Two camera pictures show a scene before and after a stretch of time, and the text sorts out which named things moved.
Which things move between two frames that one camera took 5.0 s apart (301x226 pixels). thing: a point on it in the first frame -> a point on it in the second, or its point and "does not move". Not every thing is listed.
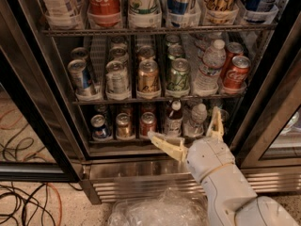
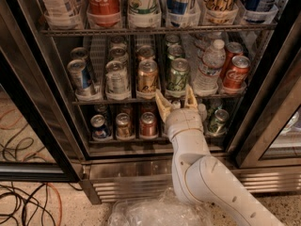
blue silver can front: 81,76 does not move
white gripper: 211,156 -> 184,120
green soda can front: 179,75 does not move
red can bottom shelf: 148,122 does not move
